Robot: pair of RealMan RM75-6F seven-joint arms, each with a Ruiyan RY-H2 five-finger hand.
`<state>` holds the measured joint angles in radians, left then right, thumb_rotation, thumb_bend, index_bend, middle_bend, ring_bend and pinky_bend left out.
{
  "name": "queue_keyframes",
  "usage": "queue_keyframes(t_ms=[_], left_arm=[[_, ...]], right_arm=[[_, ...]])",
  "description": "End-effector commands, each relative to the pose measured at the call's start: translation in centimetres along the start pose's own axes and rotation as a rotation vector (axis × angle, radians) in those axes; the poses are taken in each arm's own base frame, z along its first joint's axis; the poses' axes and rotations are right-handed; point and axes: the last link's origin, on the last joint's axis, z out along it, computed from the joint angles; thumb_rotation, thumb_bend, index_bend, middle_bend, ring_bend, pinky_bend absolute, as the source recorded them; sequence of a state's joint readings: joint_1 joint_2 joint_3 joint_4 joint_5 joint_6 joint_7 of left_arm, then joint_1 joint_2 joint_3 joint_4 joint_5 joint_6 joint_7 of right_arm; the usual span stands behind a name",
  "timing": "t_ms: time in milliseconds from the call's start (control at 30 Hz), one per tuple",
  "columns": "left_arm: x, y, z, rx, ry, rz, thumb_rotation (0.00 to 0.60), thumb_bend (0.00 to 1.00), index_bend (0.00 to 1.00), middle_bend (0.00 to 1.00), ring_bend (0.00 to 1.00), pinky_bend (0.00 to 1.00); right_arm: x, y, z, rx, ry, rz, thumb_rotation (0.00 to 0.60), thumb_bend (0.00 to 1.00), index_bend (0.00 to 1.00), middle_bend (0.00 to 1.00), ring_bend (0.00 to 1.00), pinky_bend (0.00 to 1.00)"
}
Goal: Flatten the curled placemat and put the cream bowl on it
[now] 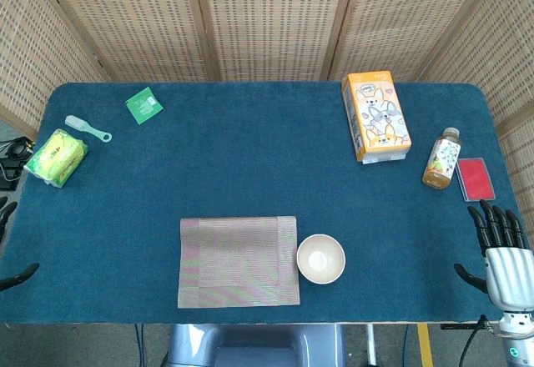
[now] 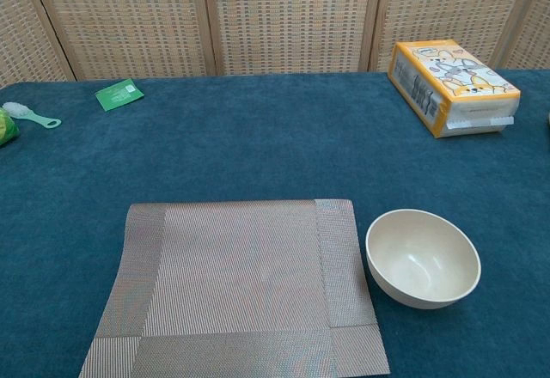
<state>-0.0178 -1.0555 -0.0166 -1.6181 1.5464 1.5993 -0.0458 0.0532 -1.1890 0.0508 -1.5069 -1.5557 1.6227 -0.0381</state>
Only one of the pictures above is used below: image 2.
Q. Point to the brown woven placemat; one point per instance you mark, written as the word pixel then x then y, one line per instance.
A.
pixel 236 275

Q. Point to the cream white bowl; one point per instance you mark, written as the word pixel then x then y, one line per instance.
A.
pixel 421 262

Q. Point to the woven rattan screen panel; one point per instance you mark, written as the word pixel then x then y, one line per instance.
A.
pixel 451 4
pixel 535 38
pixel 21 30
pixel 124 21
pixel 292 21

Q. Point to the orange corgi print tissue box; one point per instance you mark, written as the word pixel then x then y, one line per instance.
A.
pixel 455 77

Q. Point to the green yellow tissue pack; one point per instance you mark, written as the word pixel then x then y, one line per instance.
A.
pixel 6 129

